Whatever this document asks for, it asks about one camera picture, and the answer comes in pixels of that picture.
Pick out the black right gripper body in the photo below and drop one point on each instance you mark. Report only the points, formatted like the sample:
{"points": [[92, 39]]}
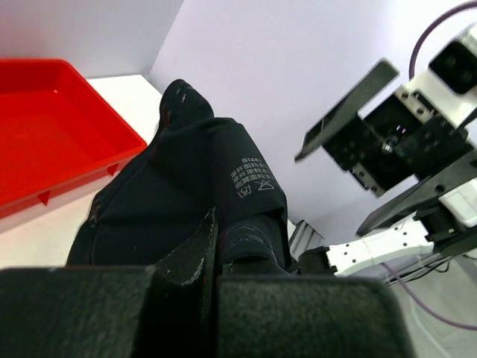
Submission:
{"points": [[404, 136]]}

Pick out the aluminium rail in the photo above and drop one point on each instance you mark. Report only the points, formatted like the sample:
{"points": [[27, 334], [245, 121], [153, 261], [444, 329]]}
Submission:
{"points": [[304, 237]]}

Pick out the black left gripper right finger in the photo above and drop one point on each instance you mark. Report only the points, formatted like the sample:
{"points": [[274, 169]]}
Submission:
{"points": [[308, 316]]}

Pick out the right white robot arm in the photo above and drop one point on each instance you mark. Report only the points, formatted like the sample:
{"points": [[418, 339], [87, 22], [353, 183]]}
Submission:
{"points": [[447, 228]]}

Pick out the red plastic tray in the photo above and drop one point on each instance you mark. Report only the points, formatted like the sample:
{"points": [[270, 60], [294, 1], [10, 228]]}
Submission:
{"points": [[57, 133]]}

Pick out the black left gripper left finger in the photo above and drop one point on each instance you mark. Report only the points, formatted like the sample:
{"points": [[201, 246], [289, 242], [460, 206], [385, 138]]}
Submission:
{"points": [[85, 311]]}

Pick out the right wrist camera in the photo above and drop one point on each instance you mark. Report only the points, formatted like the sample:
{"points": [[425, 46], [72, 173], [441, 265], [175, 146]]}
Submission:
{"points": [[448, 84]]}

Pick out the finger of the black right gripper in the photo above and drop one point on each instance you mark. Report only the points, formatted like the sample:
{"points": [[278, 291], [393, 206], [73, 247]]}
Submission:
{"points": [[347, 108], [422, 194]]}

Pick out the black garment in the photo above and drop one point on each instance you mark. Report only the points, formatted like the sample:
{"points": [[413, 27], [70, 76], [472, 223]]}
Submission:
{"points": [[196, 164]]}

